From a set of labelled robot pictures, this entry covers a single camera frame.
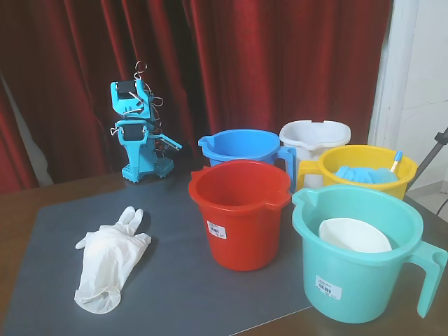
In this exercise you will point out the white plastic bucket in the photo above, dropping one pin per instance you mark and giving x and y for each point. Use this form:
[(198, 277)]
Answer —
[(301, 138)]

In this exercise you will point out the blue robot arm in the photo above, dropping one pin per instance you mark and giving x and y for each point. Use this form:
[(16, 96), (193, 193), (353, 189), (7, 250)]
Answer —
[(134, 154)]

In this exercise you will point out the blue plastic bucket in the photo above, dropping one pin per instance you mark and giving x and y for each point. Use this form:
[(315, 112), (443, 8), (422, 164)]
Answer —
[(245, 143)]

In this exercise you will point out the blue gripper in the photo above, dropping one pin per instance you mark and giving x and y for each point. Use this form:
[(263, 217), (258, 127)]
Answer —
[(130, 145)]

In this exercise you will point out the red plastic bucket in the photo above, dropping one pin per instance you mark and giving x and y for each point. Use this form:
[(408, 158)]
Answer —
[(241, 245)]

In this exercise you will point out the grey tripod stand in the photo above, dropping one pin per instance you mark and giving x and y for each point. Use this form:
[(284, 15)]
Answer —
[(435, 145)]

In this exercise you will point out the white face mask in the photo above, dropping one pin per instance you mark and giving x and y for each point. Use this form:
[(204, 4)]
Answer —
[(353, 234)]

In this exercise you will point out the teal plastic bucket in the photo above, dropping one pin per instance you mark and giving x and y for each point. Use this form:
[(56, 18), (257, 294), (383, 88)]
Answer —
[(350, 280)]

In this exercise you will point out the yellow plastic bucket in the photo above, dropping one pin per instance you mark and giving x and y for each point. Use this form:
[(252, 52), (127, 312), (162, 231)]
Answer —
[(406, 182)]

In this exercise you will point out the red velvet curtain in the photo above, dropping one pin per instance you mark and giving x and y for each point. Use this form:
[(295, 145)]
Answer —
[(245, 70)]

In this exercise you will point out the grey table mat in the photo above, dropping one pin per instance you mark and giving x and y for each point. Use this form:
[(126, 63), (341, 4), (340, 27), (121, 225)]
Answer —
[(175, 287)]

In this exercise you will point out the blue crumpled gloves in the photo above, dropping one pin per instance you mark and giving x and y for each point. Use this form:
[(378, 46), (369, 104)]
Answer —
[(364, 175)]

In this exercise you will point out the white latex glove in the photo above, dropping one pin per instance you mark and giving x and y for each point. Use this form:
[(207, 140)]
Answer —
[(108, 255)]

